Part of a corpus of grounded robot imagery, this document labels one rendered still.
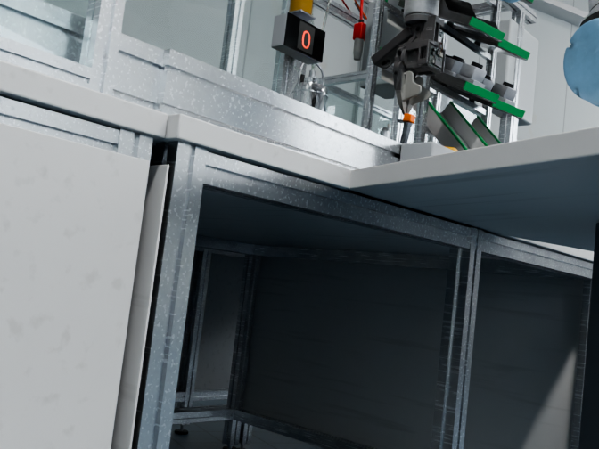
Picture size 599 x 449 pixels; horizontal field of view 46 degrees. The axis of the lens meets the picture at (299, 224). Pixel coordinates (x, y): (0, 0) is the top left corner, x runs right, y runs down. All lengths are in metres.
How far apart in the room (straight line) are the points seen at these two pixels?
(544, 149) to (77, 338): 0.53
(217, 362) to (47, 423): 2.50
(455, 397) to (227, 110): 0.72
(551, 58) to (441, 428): 6.66
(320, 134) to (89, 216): 0.47
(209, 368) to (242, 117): 2.32
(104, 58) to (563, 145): 0.51
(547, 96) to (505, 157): 6.92
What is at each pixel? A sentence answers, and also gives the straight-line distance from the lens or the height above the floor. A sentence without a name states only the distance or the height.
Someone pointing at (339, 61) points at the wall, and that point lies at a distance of 6.18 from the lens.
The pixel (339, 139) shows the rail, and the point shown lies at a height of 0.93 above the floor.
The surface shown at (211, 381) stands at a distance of 3.27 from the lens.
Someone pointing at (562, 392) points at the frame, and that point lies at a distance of 2.13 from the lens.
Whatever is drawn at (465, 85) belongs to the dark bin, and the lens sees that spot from 1.75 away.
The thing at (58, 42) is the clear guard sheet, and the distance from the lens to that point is 0.83.
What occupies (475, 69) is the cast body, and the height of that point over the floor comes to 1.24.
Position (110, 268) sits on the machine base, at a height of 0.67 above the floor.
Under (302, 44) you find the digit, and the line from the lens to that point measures 1.54.
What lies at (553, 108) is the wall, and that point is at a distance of 7.76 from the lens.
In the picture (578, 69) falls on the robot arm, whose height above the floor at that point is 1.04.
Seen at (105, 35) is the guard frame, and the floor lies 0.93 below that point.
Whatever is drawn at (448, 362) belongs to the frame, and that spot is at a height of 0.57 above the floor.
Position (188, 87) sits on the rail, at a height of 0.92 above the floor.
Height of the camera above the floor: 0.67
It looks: 5 degrees up
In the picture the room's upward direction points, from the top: 7 degrees clockwise
